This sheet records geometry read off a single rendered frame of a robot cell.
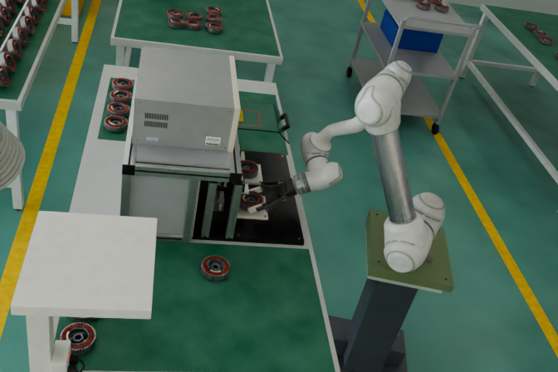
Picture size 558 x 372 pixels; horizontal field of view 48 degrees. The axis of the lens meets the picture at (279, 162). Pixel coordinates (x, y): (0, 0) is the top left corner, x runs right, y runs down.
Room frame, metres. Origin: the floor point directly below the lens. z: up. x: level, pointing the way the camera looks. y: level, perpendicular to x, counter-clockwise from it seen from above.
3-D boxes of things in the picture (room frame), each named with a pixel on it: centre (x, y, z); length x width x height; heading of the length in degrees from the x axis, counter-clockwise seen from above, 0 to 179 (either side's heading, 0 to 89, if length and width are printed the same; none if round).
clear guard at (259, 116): (2.41, 0.16, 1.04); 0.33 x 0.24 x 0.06; 104
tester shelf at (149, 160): (2.16, 0.42, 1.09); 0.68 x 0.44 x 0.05; 14
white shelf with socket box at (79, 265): (1.22, 0.45, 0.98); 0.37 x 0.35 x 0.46; 14
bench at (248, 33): (4.50, 0.88, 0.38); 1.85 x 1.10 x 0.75; 14
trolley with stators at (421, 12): (4.87, -0.83, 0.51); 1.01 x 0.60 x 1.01; 14
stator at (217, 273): (1.72, 0.15, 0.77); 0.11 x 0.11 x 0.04
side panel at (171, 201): (1.83, 0.42, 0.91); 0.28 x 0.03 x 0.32; 104
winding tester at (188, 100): (2.18, 0.43, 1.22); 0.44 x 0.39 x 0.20; 14
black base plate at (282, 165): (2.24, 0.13, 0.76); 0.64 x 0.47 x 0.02; 14
